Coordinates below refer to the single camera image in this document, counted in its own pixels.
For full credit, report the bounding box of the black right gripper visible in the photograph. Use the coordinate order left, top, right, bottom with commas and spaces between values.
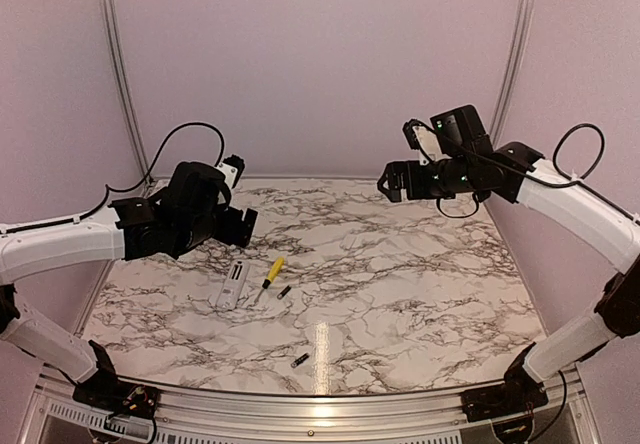
378, 155, 477, 202

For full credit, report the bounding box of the yellow screwdriver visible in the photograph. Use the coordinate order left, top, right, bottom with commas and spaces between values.
254, 257, 285, 304

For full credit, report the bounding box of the white remote control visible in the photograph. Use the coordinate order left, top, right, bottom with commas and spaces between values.
215, 260, 250, 310

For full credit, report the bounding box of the black AAA battery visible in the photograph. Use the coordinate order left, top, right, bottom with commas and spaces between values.
277, 286, 292, 300
291, 353, 309, 368

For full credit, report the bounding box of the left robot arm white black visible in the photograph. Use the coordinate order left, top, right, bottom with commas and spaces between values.
1, 155, 257, 419

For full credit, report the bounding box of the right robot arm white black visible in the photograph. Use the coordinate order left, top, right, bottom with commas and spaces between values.
377, 104, 639, 422

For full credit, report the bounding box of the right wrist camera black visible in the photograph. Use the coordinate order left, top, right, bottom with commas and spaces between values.
402, 119, 425, 151

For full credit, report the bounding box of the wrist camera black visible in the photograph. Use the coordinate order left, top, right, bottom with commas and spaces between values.
402, 119, 425, 151
216, 154, 245, 189

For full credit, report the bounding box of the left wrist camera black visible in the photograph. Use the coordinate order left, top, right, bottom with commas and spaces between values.
216, 154, 245, 189

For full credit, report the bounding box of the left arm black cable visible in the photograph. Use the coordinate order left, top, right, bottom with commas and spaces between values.
74, 122, 226, 220

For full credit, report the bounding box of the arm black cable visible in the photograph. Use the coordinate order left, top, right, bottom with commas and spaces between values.
552, 122, 606, 185
74, 122, 226, 220

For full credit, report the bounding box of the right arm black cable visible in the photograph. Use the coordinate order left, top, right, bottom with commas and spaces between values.
552, 122, 606, 185

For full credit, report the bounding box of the right aluminium frame post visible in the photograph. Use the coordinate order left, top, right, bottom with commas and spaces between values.
490, 0, 535, 143

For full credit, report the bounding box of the aluminium frame post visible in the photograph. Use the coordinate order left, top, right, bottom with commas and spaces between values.
100, 0, 152, 185
490, 0, 535, 143

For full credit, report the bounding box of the left aluminium frame post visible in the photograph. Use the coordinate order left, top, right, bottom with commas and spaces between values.
100, 0, 152, 185

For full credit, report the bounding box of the front aluminium rail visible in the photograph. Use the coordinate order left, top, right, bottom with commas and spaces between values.
29, 363, 601, 444

